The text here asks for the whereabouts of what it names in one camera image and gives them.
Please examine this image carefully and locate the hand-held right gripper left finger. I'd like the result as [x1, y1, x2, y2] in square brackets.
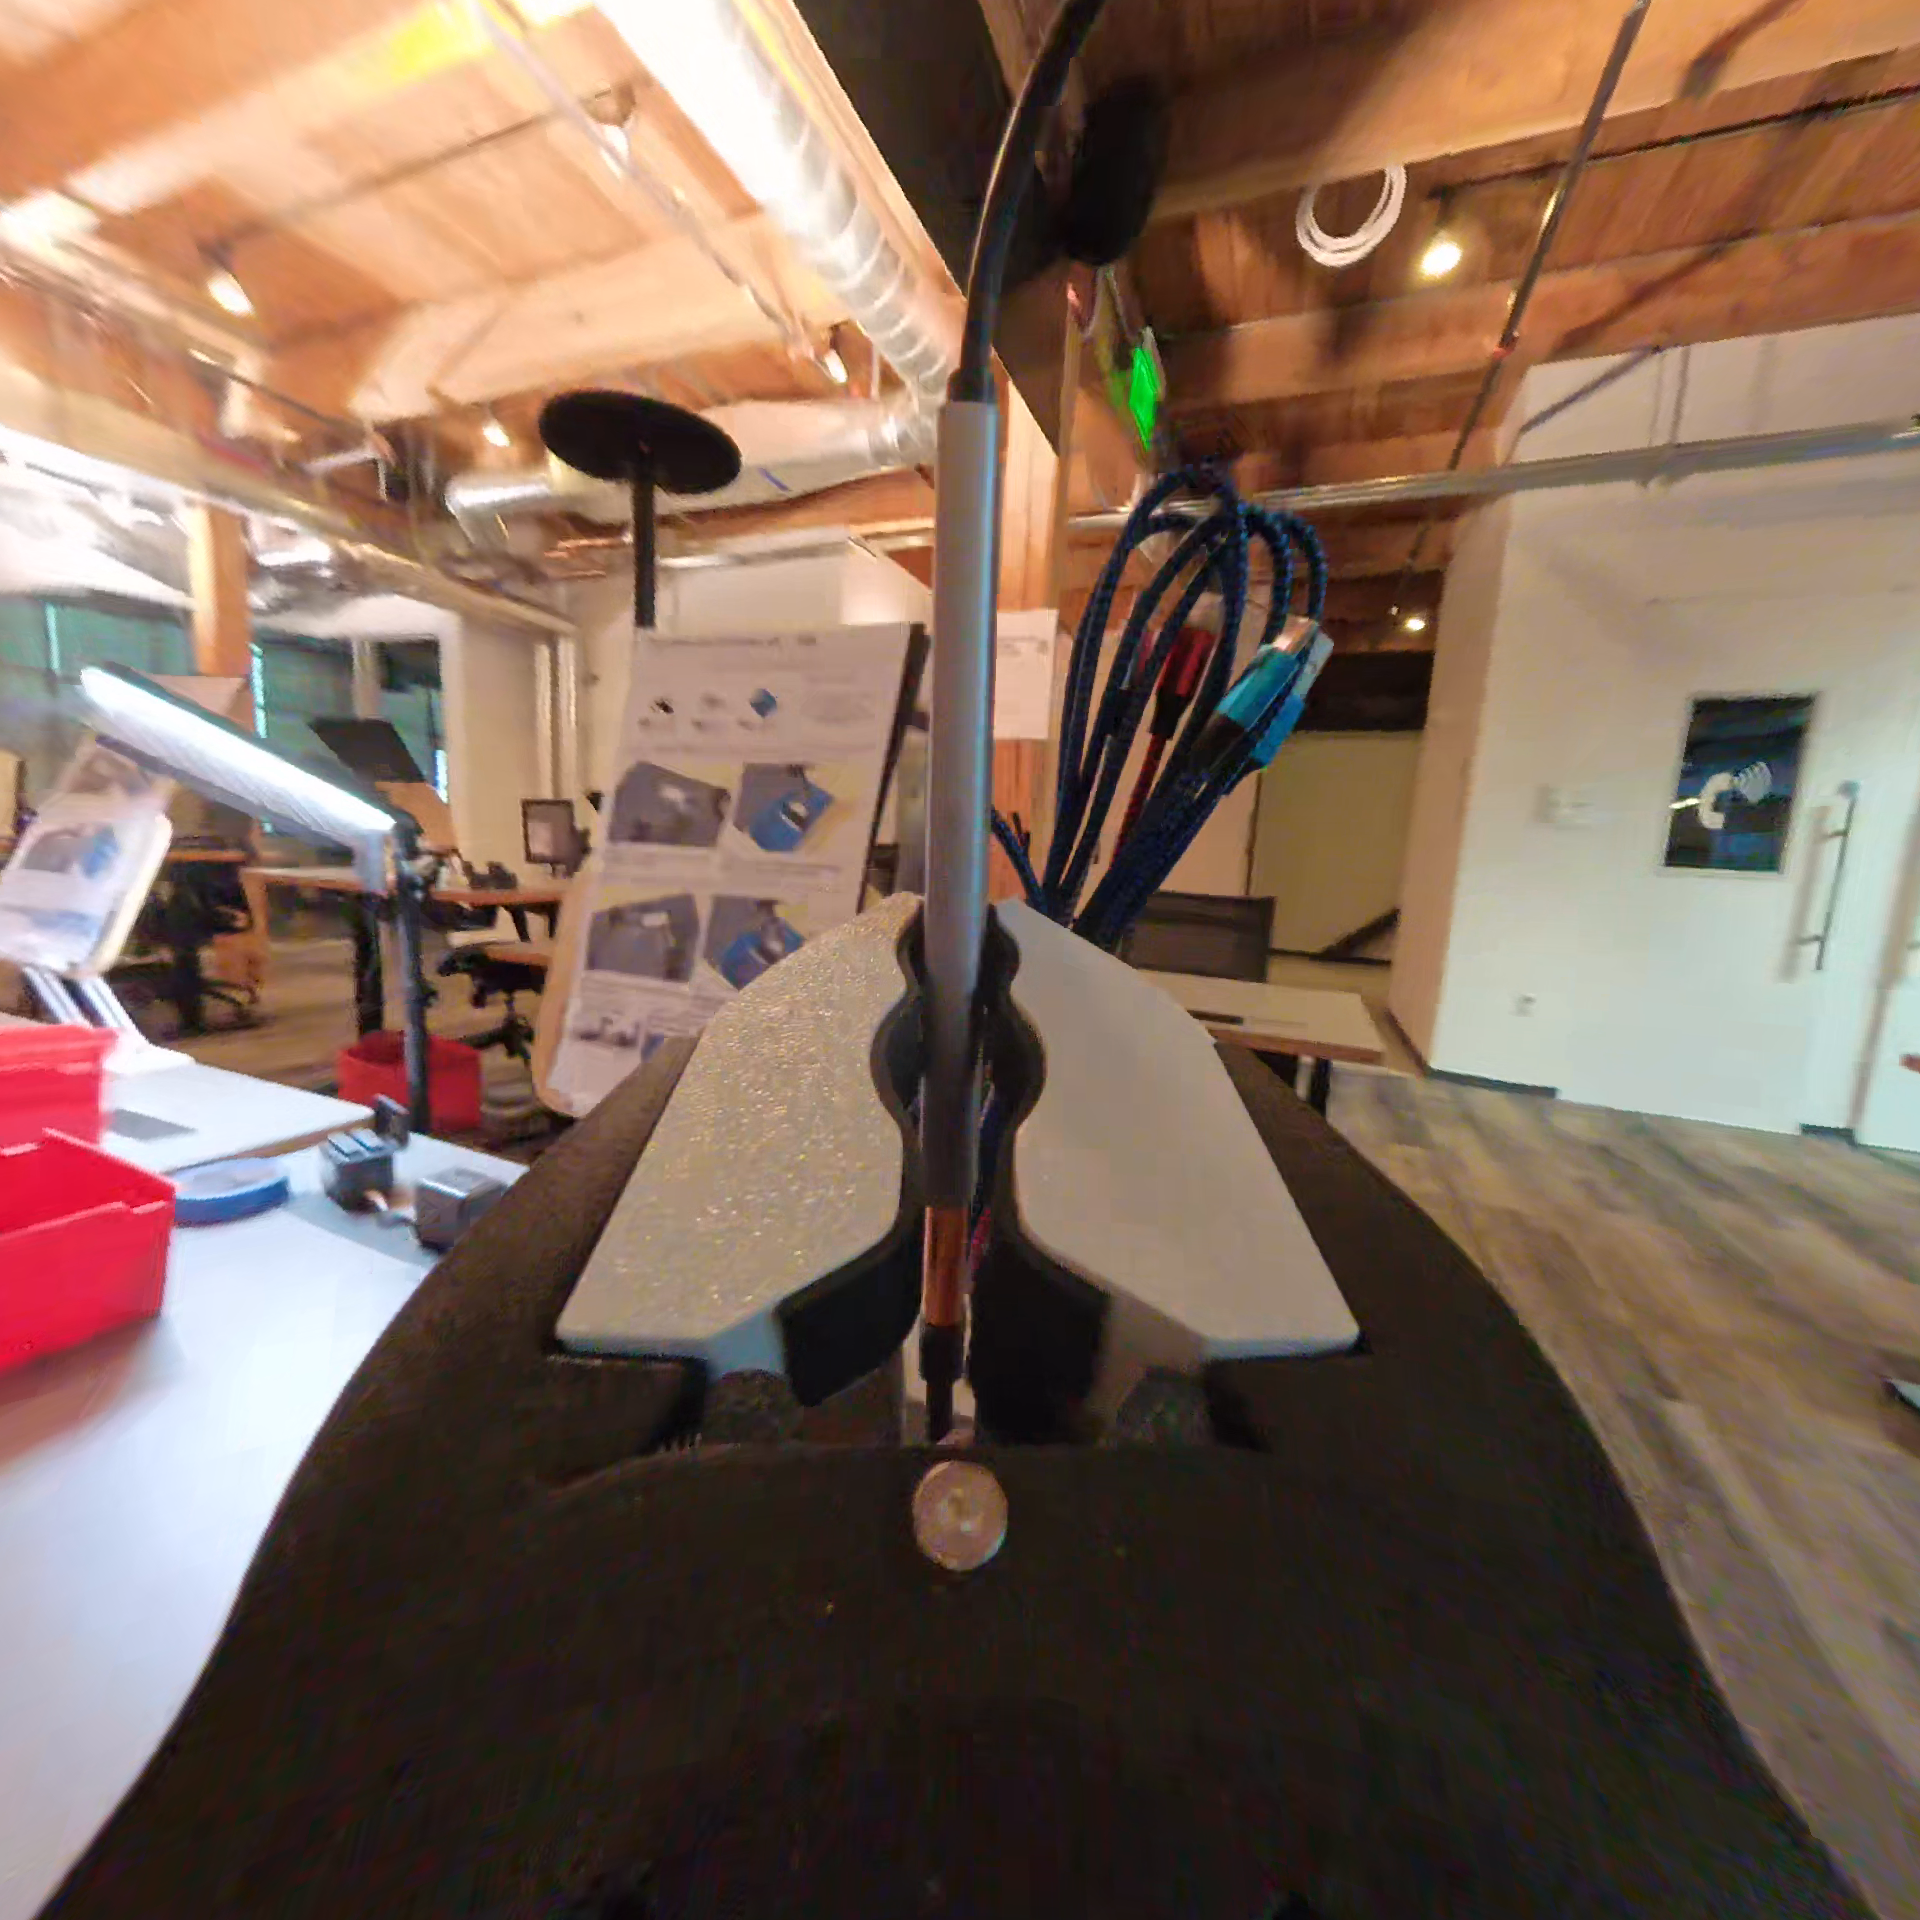
[555, 890, 927, 1377]

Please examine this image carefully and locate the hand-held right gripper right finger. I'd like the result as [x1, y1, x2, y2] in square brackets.
[990, 896, 1360, 1403]

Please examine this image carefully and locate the blue braided usb cable bundle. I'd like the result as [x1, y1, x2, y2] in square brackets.
[960, 464, 1337, 1277]

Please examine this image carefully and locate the grey usb hub with cable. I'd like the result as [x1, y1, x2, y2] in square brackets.
[918, 0, 1115, 1219]

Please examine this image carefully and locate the red divided plastic bin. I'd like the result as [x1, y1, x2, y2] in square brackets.
[0, 1131, 176, 1374]

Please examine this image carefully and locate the grey top table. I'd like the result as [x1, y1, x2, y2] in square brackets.
[1140, 970, 1389, 1112]

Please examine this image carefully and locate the black office chair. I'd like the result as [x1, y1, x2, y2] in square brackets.
[1125, 890, 1278, 984]

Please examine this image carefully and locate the wooden top desk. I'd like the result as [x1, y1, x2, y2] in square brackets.
[239, 861, 572, 1037]

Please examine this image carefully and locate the red plastic tub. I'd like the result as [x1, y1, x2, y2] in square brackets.
[335, 1031, 483, 1133]

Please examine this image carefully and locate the grey light stand tripod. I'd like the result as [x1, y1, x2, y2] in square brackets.
[382, 816, 448, 1135]

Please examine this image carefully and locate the blue tape roll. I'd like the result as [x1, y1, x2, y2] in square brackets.
[172, 1158, 291, 1226]

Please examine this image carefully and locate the black square panel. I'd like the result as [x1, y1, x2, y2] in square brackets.
[305, 717, 424, 783]

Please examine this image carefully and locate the phone icon door poster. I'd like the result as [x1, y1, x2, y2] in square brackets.
[1661, 691, 1817, 874]

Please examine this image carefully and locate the black pole with round disc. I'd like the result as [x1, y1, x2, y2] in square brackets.
[539, 390, 745, 632]

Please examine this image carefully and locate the metal door handle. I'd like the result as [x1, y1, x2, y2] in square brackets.
[1791, 778, 1862, 974]

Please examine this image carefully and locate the white cable coil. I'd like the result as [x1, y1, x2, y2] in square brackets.
[1295, 162, 1412, 269]

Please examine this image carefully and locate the silver air duct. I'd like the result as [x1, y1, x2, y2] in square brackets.
[599, 0, 961, 406]

